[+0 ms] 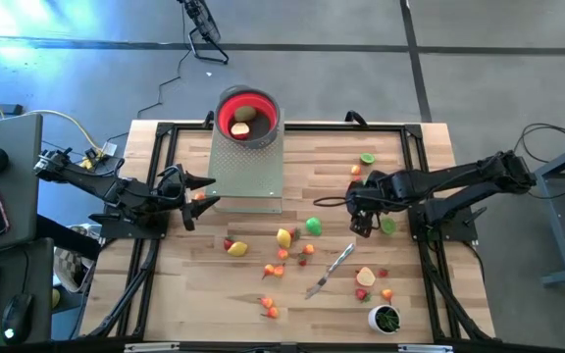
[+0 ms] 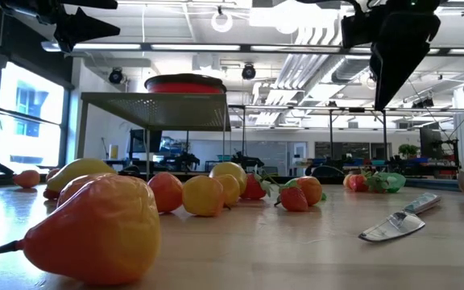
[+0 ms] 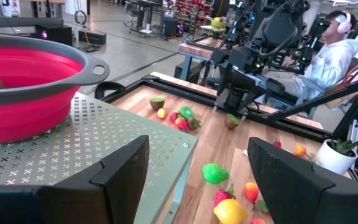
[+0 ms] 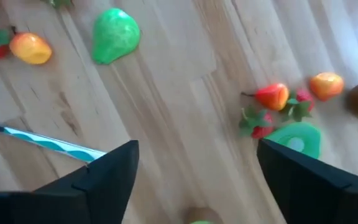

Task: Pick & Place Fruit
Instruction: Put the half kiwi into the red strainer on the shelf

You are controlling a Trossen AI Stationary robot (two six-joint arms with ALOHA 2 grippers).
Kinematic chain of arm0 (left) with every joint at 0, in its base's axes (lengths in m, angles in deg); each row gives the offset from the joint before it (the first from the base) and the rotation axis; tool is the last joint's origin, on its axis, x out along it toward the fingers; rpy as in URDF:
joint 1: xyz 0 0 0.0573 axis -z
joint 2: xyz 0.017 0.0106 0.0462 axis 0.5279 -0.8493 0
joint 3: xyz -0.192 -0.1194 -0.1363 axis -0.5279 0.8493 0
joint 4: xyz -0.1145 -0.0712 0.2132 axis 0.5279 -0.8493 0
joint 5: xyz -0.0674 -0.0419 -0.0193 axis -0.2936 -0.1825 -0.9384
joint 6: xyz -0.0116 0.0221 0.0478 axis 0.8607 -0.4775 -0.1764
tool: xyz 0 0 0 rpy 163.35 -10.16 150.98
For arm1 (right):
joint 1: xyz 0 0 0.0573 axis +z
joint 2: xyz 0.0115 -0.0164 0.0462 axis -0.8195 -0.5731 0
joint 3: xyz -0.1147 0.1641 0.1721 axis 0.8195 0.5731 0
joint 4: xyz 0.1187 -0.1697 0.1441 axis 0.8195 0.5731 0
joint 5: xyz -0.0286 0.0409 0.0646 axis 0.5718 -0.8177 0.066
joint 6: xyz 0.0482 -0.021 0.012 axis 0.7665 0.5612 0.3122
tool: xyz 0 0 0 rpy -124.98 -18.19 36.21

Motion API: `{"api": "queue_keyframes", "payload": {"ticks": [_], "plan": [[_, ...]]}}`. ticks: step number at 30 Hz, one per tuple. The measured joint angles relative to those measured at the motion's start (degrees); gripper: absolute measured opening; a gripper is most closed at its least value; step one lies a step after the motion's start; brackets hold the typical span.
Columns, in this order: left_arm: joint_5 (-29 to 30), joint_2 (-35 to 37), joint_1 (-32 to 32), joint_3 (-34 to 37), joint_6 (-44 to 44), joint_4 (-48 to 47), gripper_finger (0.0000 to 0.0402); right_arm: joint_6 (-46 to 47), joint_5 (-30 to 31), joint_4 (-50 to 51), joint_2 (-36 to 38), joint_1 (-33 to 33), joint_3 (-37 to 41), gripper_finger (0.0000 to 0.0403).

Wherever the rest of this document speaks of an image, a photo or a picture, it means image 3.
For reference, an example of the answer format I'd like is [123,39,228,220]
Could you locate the green toy pear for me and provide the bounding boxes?
[201,162,230,185]

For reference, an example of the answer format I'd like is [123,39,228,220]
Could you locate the person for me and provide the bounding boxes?
[261,10,358,100]

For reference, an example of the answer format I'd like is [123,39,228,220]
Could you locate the green toy kiwi slice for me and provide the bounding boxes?
[178,106,196,121]

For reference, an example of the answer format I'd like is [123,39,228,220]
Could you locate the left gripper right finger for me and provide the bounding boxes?
[247,138,358,224]

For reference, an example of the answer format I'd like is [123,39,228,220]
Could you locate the black aluminium table frame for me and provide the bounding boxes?
[94,55,358,187]

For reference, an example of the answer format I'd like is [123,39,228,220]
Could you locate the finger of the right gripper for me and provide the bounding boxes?
[239,104,254,121]
[212,93,229,112]

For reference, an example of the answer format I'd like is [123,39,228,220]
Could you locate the pale green perforated metal shelf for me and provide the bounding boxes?
[0,91,199,224]

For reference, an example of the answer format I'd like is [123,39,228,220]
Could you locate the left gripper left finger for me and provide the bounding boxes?
[0,135,150,224]

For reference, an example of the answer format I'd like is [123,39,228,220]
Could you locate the white pot with succulent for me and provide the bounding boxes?
[314,138,358,176]

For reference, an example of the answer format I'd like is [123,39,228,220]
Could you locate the wooden table blue legs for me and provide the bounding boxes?
[178,37,229,82]

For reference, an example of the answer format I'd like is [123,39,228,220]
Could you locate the black table handle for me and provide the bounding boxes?
[94,81,127,100]

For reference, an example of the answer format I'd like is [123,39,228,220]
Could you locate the red-yellow toy peach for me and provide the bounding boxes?
[175,117,188,131]

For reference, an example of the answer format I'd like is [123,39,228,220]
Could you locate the shelf with red bins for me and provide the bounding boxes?
[175,0,214,32]

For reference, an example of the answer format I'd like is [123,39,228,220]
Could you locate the red collapsible bowl grey rim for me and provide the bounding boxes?
[0,34,111,144]

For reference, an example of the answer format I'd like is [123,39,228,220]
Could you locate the yellow toy lemon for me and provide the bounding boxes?
[213,198,250,224]

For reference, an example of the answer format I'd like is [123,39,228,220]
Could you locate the office chair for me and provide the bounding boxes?
[323,57,358,110]

